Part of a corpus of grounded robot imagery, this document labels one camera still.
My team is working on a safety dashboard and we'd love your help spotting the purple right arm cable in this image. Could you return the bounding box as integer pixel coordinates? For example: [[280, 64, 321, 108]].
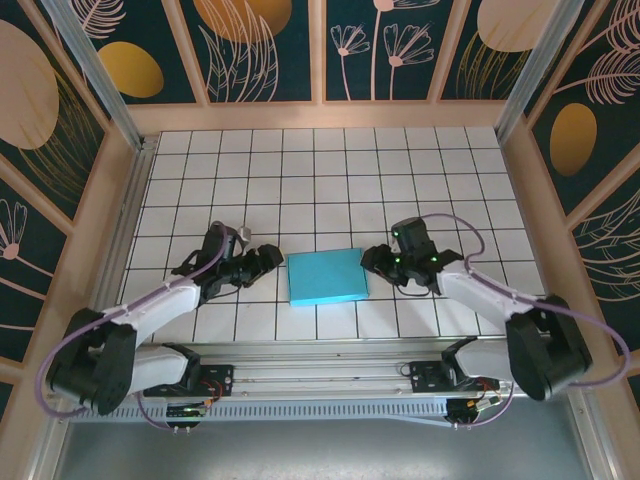
[[424, 213, 630, 430]]

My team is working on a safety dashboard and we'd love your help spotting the aluminium rail frame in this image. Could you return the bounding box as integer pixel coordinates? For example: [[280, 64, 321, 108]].
[[47, 337, 594, 401]]

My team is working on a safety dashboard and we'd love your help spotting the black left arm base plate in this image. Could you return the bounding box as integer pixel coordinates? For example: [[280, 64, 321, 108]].
[[143, 363, 236, 397]]

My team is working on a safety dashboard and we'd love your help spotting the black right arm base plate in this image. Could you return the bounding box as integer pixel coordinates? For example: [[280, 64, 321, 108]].
[[408, 358, 500, 396]]

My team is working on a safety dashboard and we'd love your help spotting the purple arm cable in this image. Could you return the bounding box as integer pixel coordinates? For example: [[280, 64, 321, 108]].
[[424, 213, 630, 430], [38, 222, 236, 432]]

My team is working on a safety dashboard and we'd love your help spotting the aluminium corner post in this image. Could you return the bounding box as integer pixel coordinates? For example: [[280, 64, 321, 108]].
[[494, 0, 584, 140], [42, 0, 147, 151]]

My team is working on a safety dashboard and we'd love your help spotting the small controller board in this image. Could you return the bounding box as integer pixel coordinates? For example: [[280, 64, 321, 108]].
[[166, 403, 210, 420], [446, 397, 503, 426]]

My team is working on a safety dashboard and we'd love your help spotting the aluminium side rail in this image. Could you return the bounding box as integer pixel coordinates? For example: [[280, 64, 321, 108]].
[[79, 135, 160, 361]]

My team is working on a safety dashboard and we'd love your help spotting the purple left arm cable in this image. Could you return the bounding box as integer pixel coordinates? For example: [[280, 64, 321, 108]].
[[38, 222, 236, 432]]

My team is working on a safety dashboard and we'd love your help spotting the grey slotted cable duct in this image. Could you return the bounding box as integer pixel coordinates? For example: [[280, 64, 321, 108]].
[[69, 402, 451, 427]]

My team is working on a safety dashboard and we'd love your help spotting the grey metal panel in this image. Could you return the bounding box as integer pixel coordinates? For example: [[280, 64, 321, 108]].
[[29, 419, 616, 480]]

